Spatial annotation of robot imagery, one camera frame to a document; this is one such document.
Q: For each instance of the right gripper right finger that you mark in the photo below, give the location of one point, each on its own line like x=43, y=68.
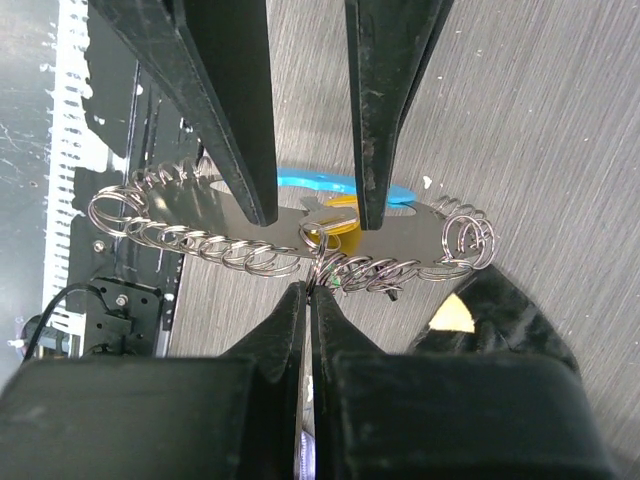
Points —
x=445, y=416

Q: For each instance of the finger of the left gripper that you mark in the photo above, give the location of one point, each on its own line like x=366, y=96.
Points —
x=390, y=43
x=211, y=58

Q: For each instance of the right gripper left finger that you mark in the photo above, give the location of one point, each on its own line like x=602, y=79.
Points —
x=233, y=416

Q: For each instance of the blue handled key ring organizer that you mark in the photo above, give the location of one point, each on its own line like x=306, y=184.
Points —
x=186, y=208

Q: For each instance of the black floral blanket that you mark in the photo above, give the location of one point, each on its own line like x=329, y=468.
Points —
x=487, y=313

